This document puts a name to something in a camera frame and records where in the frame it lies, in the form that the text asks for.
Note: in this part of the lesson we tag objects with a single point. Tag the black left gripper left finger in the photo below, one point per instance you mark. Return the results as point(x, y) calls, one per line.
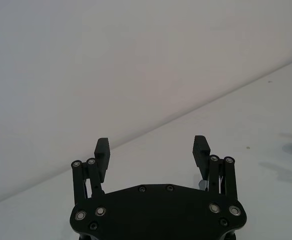
point(102, 160)

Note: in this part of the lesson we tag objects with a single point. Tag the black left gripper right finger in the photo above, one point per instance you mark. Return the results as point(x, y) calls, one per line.
point(201, 155)

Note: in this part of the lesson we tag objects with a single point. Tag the small grey round piece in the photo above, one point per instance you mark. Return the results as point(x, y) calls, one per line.
point(202, 185)

